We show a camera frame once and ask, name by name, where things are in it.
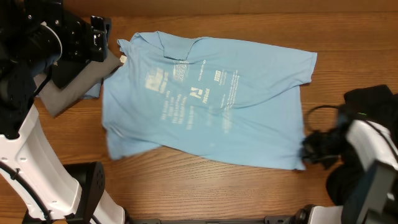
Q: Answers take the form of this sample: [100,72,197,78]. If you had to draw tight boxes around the folded blue shirt under stack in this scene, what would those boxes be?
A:
[81,82,102,100]

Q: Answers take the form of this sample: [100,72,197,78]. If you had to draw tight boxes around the black garment at right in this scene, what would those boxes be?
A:
[326,85,397,205]

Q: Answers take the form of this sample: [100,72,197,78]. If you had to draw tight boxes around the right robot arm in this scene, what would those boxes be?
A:
[288,119,397,223]

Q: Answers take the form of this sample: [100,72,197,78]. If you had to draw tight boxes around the folded grey shirt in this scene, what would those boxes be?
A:
[39,50,121,116]

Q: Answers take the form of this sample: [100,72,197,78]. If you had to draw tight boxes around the light blue printed t-shirt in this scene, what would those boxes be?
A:
[102,31,317,170]

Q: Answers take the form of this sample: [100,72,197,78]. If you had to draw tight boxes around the folded black shirt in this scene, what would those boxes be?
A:
[50,60,91,89]

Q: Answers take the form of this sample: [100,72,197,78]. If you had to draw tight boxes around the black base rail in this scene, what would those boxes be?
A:
[126,215,291,224]

